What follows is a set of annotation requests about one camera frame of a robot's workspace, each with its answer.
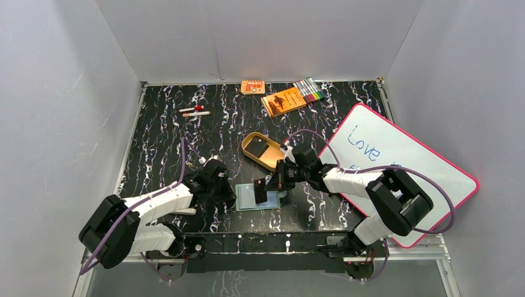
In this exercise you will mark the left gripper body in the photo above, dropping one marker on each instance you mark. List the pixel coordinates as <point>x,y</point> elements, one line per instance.
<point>223,190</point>

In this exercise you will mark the black base frame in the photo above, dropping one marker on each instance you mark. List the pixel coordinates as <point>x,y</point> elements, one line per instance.
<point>328,251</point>

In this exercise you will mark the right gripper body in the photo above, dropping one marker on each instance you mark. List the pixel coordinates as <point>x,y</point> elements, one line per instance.
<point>294,174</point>

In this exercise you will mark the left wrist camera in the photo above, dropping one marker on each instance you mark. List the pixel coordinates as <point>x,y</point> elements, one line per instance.
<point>204,160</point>

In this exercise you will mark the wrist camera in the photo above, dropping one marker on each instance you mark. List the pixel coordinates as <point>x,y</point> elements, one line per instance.
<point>286,149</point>
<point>204,160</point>

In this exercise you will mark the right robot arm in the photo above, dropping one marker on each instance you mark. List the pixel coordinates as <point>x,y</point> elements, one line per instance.
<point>400,203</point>

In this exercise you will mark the set of coloured markers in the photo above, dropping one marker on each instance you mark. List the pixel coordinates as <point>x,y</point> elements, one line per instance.
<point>309,90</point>

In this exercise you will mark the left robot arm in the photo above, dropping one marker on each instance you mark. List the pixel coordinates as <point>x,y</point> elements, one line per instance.
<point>120,227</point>

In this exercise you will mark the red capped marker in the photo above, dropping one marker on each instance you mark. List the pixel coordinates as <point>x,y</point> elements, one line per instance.
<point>192,109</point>

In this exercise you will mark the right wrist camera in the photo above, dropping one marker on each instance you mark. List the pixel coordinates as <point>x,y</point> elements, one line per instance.
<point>286,149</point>

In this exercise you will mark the tan oval tray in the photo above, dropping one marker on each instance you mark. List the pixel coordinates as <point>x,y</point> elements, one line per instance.
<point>270,157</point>

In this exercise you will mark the orange book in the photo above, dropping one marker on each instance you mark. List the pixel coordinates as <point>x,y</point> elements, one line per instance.
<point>283,102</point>

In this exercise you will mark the white pink marker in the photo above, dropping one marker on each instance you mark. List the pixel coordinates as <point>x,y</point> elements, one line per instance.
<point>194,114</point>

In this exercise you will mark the pink framed whiteboard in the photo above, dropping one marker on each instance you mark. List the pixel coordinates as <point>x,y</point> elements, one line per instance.
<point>366,139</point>

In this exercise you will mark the small orange card box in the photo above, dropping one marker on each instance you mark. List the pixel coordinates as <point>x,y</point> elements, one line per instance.
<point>253,87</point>

